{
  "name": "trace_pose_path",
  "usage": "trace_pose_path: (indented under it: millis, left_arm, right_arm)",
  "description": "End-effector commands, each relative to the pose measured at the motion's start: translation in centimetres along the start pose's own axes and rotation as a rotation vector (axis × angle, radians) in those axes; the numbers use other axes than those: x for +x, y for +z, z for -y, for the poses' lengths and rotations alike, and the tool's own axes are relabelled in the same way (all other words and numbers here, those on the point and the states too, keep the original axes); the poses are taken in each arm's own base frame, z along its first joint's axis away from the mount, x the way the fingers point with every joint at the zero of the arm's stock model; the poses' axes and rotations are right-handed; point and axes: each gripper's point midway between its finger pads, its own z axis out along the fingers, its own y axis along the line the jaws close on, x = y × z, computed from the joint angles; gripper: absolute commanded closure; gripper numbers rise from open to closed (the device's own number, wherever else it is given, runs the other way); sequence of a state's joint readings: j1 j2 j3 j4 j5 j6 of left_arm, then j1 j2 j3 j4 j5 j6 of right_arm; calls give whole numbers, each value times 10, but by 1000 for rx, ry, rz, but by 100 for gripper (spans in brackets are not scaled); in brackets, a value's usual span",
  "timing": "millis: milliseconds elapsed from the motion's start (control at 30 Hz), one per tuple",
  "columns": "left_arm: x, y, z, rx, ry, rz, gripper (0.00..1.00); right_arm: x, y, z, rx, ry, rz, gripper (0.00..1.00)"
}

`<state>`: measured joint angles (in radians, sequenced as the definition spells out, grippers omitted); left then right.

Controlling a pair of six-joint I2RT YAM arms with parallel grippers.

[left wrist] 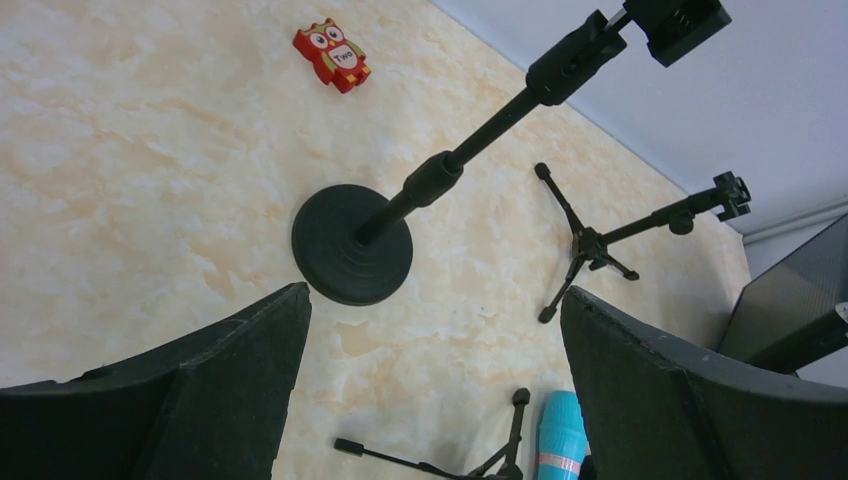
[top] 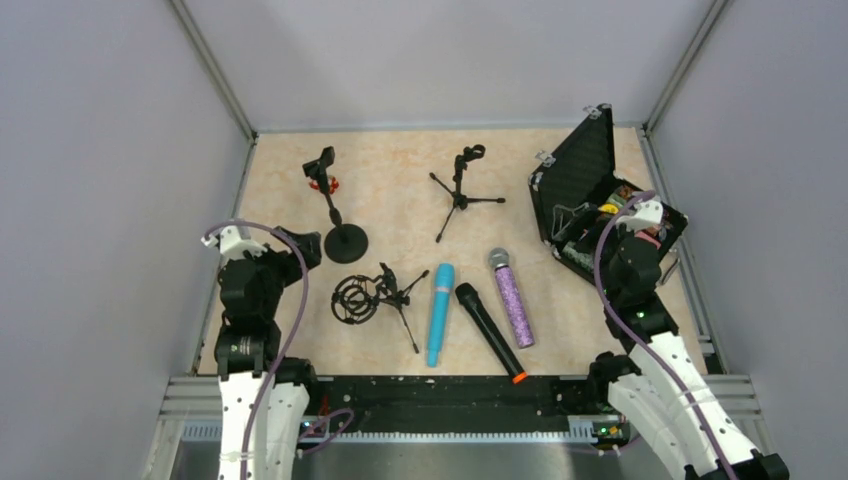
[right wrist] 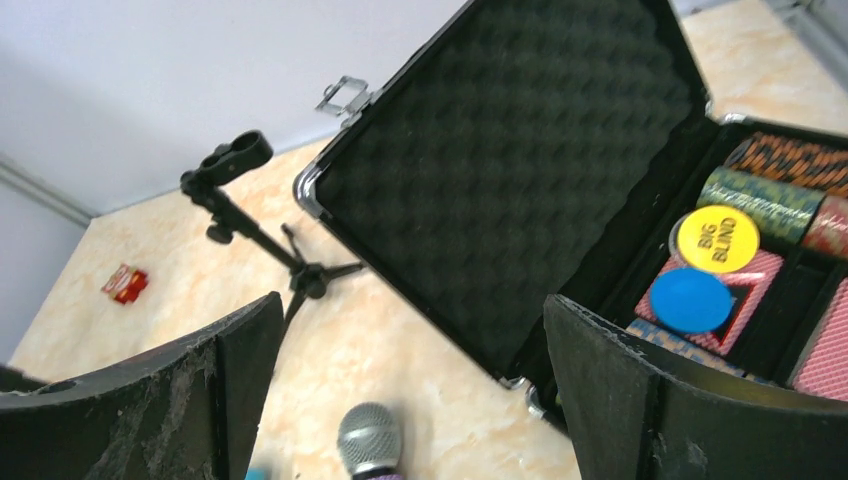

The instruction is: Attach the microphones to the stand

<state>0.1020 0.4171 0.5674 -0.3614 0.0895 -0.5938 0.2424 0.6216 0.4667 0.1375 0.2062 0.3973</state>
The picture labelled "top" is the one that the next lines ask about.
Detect shock mount tripod stand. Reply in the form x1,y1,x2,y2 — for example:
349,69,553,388
330,262,430,354

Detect purple glitter microphone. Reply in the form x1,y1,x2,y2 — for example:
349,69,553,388
488,247,535,349

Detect teal microphone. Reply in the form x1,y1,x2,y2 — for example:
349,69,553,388
426,263,455,368

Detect black microphone orange end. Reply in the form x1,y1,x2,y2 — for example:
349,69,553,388
455,282,528,384

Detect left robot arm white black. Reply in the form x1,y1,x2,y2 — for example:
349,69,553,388
202,220,322,479

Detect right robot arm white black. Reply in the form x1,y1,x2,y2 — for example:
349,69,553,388
593,235,790,479

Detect round base microphone stand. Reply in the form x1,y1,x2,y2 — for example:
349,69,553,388
302,146,369,264

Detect small black tripod stand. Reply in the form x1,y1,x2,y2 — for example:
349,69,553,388
429,144,506,243

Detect red owl toy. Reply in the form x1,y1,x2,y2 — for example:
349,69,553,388
309,175,340,195

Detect yellow round chip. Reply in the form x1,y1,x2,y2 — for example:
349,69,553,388
598,203,619,215

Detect poker chip rolls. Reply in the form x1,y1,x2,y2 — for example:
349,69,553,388
606,185,635,208

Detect black foam lined case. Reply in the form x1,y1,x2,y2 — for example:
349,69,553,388
527,103,689,287

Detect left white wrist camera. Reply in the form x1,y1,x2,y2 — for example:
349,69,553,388
202,225,268,260

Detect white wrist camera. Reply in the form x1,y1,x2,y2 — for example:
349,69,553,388
202,225,268,260
615,199,664,232

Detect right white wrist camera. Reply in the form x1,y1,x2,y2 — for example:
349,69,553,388
615,199,664,232

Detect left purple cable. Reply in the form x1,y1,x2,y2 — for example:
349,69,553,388
201,219,355,480

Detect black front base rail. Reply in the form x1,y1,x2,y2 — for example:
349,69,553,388
306,375,601,434

